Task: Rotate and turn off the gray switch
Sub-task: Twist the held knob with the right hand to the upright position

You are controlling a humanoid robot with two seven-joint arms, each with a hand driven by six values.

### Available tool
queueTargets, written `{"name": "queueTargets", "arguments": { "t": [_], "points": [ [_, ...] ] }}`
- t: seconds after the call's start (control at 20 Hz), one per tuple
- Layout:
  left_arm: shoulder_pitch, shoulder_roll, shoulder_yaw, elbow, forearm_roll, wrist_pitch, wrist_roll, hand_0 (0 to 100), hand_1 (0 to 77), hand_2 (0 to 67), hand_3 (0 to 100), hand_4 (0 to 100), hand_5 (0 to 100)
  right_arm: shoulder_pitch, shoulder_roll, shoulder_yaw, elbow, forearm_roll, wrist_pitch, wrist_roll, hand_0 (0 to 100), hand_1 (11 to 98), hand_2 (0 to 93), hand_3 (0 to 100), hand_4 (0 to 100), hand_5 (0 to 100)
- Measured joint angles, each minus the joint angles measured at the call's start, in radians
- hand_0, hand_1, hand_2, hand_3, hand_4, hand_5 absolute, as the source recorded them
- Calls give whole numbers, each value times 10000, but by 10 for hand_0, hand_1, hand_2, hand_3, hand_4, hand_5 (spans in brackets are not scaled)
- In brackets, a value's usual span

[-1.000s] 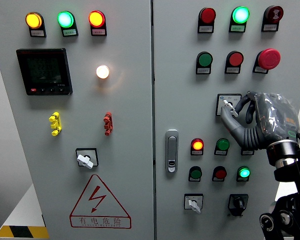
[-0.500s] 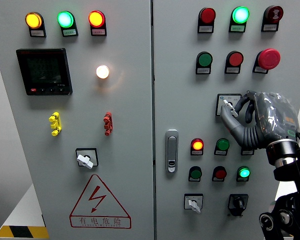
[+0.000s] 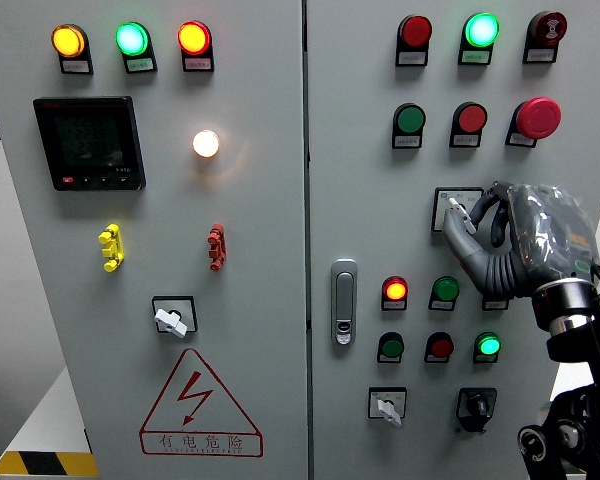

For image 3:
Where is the grey cabinet door with lock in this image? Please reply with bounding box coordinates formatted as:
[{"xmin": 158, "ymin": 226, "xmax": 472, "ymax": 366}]
[{"xmin": 305, "ymin": 0, "xmax": 600, "ymax": 480}]

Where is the red lit round lamp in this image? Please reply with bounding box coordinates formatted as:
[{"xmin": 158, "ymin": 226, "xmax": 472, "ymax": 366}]
[{"xmin": 176, "ymin": 20, "xmax": 215, "ymax": 74}]

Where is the yellow round lamp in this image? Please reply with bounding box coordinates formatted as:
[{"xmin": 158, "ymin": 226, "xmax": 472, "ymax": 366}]
[{"xmin": 50, "ymin": 23, "xmax": 95, "ymax": 76}]

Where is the small red push button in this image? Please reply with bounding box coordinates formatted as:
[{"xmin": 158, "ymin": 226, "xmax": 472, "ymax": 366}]
[{"xmin": 423, "ymin": 331, "xmax": 455, "ymax": 365}]

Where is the green lit round lamp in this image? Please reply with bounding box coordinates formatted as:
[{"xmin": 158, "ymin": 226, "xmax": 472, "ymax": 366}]
[
  {"xmin": 114, "ymin": 21, "xmax": 159, "ymax": 75},
  {"xmin": 457, "ymin": 12, "xmax": 501, "ymax": 67}
]

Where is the dark red buzzer lamp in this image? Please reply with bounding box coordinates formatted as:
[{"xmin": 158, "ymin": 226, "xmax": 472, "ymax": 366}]
[{"xmin": 522, "ymin": 10, "xmax": 569, "ymax": 65}]

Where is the small turn switch white handle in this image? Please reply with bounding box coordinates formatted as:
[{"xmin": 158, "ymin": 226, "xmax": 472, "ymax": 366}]
[{"xmin": 367, "ymin": 386, "xmax": 408, "ymax": 428}]

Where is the turn switch slim white handle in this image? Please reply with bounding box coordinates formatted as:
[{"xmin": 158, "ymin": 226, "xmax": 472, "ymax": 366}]
[{"xmin": 431, "ymin": 186, "xmax": 485, "ymax": 235}]

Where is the turn switch broad white handle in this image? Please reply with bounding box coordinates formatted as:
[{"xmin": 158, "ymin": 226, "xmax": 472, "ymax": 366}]
[{"xmin": 151, "ymin": 295, "xmax": 199, "ymax": 340}]

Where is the silver door lock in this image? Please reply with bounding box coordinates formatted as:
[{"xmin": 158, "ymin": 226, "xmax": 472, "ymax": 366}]
[{"xmin": 330, "ymin": 258, "xmax": 359, "ymax": 348}]

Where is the small red lit lamp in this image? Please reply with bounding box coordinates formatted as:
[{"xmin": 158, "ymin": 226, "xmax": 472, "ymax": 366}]
[{"xmin": 380, "ymin": 275, "xmax": 409, "ymax": 312}]

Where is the grey cabinet door with display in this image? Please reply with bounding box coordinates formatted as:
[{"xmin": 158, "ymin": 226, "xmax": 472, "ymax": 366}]
[{"xmin": 0, "ymin": 0, "xmax": 310, "ymax": 480}]

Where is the small yellow handle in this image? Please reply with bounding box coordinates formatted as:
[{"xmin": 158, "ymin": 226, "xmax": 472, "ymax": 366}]
[{"xmin": 97, "ymin": 223, "xmax": 126, "ymax": 273}]

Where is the large red stop button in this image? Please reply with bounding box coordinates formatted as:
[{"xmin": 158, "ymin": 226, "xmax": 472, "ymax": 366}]
[{"xmin": 504, "ymin": 96, "xmax": 563, "ymax": 149}]

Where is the black display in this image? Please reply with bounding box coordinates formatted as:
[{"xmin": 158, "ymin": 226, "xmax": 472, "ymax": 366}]
[{"xmin": 32, "ymin": 95, "xmax": 147, "ymax": 192}]

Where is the black yellow striped tape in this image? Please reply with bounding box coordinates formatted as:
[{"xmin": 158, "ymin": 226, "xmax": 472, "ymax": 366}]
[{"xmin": 0, "ymin": 450, "xmax": 100, "ymax": 479}]

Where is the turn switch black handle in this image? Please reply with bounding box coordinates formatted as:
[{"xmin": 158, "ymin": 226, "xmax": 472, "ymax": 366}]
[{"xmin": 454, "ymin": 387, "xmax": 499, "ymax": 435}]

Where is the small red handle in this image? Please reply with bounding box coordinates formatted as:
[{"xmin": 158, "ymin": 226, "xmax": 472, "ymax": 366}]
[{"xmin": 207, "ymin": 222, "xmax": 228, "ymax": 273}]

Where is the red warning triangle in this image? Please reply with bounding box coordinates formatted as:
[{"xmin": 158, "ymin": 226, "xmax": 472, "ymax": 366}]
[{"xmin": 138, "ymin": 347, "xmax": 265, "ymax": 459}]

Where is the small green push button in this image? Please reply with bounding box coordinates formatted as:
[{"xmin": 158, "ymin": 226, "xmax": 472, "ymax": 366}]
[{"xmin": 376, "ymin": 331, "xmax": 406, "ymax": 365}]

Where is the small green unlit lamp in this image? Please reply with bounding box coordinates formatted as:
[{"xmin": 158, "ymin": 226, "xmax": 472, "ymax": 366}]
[{"xmin": 427, "ymin": 275, "xmax": 461, "ymax": 313}]

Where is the white lamp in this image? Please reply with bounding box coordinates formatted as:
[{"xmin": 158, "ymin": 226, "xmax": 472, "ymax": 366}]
[{"xmin": 192, "ymin": 129, "xmax": 221, "ymax": 159}]

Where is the red unlit round lamp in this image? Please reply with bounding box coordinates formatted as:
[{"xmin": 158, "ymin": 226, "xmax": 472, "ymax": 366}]
[{"xmin": 394, "ymin": 14, "xmax": 434, "ymax": 68}]

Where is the small green lit lamp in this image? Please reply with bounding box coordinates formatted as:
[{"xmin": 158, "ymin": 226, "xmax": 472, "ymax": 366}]
[{"xmin": 472, "ymin": 331, "xmax": 503, "ymax": 365}]

